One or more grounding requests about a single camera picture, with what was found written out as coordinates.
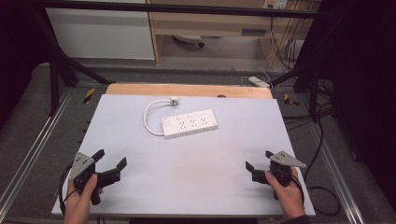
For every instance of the aluminium rail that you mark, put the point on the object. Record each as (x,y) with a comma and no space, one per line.
(29,152)
(337,177)

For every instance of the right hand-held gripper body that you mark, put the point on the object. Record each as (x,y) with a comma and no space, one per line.
(285,161)

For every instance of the white floor power strip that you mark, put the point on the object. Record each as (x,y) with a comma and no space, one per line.
(259,81)

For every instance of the wooden desk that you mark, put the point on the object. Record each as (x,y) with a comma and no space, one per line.
(214,26)

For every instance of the office chair base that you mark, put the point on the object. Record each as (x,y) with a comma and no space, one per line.
(190,39)

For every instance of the black curtain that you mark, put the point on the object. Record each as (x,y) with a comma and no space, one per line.
(17,46)
(364,87)

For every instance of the white power plug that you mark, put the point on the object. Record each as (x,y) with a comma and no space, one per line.
(174,101)

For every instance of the black horizontal frame bar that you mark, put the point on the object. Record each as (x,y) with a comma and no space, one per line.
(186,10)

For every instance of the white wall socket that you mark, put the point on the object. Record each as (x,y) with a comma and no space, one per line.
(275,3)

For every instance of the white cabinet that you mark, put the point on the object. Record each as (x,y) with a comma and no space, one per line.
(99,31)

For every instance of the person's right hand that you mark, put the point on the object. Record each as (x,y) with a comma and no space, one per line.
(288,194)

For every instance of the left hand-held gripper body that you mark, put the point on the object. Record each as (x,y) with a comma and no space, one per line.
(81,164)

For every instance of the wooden board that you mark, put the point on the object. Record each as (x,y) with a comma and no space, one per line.
(186,90)

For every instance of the black metal stand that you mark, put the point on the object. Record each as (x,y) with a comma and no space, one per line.
(57,74)
(309,81)

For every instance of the yellow black striped tape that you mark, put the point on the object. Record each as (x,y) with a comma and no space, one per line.
(89,95)
(290,100)

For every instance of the person's left hand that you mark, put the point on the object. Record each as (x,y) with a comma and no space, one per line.
(79,199)

